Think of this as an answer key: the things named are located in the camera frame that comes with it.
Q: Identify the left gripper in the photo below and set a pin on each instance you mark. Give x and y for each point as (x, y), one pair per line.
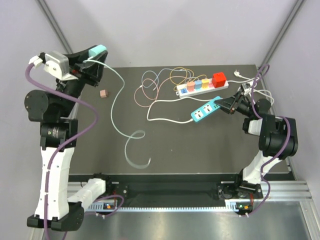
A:
(91, 69)

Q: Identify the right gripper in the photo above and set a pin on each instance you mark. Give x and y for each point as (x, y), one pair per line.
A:
(227, 104)

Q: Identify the mint charger plug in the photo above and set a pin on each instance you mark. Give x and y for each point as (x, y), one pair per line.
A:
(96, 50)

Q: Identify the red cube plug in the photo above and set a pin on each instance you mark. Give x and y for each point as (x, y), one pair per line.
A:
(219, 79)

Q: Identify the pink charger plug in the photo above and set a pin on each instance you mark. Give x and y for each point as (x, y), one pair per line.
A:
(104, 93)

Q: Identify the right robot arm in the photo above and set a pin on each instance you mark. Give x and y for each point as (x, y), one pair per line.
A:
(278, 139)

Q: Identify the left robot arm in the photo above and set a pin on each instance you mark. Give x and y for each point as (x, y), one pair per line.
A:
(52, 109)

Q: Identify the salmon charger plug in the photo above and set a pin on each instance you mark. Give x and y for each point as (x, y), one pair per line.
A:
(190, 86)

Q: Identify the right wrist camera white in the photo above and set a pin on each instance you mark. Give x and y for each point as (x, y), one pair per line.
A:
(246, 88)

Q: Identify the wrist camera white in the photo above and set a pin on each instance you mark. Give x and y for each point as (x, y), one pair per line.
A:
(246, 88)
(55, 63)

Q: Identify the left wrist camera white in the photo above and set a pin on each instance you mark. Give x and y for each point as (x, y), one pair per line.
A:
(55, 63)

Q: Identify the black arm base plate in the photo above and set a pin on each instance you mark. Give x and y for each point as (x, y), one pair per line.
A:
(218, 186)

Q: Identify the grey slotted cable duct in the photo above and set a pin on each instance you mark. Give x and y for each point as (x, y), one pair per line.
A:
(108, 206)

